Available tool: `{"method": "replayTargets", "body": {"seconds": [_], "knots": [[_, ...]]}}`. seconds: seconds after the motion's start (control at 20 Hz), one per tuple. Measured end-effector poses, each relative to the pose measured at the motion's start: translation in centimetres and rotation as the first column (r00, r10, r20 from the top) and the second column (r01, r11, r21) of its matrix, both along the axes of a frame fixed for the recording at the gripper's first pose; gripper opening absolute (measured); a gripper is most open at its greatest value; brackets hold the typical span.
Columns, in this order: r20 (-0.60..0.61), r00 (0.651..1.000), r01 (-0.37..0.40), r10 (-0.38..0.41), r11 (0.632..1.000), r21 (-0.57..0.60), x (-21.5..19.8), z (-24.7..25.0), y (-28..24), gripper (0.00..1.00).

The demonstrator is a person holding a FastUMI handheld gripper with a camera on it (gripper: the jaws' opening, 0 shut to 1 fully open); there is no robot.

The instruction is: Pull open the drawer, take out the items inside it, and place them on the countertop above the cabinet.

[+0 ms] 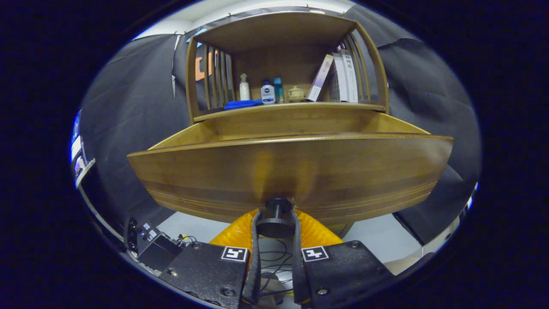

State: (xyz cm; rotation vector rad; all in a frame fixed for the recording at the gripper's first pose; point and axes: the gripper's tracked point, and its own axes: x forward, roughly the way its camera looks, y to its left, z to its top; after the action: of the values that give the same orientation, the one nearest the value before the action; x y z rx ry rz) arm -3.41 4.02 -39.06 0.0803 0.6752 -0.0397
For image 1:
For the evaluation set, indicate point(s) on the wall poster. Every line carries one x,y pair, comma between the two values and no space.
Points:
77,148

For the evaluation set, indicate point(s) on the blue folded cloth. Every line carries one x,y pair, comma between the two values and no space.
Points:
240,104

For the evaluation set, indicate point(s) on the white lotion bottle blue cap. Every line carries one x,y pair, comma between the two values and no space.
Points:
268,93

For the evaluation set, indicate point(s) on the patterned cover book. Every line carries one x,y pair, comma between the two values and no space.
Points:
336,83

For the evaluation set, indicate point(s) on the white pump bottle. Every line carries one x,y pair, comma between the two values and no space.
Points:
244,89

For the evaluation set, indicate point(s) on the wooden countertop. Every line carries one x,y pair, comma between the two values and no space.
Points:
300,107

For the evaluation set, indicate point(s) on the white book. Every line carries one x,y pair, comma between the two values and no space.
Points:
352,77

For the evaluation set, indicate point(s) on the teal blue bottle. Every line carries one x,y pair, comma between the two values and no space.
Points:
279,89

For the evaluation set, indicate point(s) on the purple book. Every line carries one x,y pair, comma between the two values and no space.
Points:
321,77

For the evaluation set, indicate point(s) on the wooden drawer with black knob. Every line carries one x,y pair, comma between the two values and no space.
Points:
300,171

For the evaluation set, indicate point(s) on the wooden cabinet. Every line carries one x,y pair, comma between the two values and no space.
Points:
279,30

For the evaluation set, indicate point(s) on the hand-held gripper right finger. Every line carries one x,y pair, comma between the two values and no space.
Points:
343,270

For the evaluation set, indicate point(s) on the beige lidded tea cup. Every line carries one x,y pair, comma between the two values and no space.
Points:
296,93

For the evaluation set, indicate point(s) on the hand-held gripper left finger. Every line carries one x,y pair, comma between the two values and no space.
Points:
206,270

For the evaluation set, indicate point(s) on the black electronic box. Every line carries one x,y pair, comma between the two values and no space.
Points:
156,251

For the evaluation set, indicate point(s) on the white side shelf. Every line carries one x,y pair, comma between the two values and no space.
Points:
85,171

